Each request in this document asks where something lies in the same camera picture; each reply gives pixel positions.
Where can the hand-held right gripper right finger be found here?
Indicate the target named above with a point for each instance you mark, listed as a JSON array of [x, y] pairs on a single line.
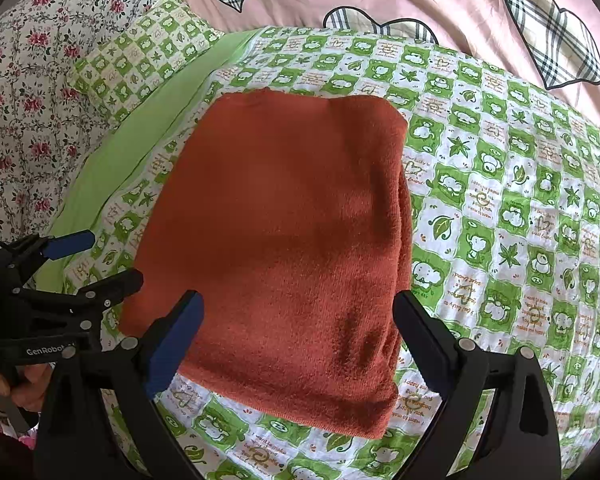
[[420, 332]]

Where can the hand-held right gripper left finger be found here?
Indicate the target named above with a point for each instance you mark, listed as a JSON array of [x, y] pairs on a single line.
[[175, 345]]

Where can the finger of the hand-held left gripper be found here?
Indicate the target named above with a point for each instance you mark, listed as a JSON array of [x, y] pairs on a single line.
[[70, 245], [110, 290]]

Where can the orange knit sweater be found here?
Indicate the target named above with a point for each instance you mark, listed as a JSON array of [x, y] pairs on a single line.
[[280, 240]]

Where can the person's left hand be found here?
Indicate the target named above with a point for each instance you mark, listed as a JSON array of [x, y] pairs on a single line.
[[30, 380]]

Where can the green checked printed blanket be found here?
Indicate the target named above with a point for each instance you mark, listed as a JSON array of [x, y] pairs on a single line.
[[505, 240]]

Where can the person's dark red clothing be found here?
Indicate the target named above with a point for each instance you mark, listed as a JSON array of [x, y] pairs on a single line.
[[0, 455]]

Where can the floral bedsheet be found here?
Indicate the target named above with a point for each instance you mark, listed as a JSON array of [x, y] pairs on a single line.
[[40, 60]]

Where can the green checked pillow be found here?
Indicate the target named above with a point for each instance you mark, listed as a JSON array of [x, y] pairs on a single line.
[[145, 55]]

